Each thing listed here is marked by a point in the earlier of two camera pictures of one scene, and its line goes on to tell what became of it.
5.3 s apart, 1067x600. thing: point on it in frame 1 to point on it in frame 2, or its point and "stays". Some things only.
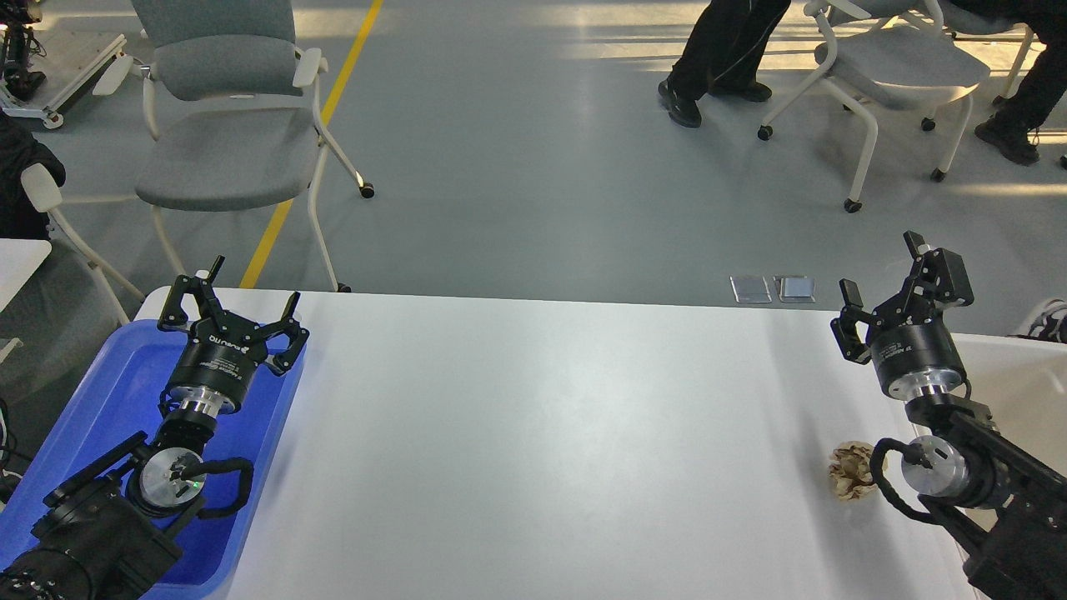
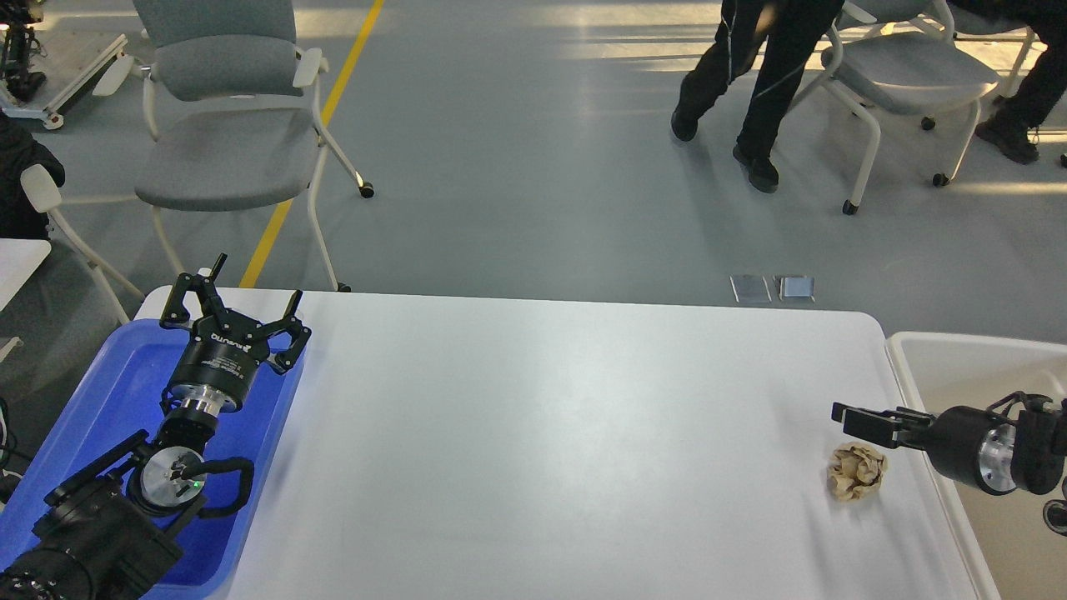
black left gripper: x=217 y=371 stays
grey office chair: x=231 y=105 stays
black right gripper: x=913 y=350 to x=964 y=442
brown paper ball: x=850 y=469 stays
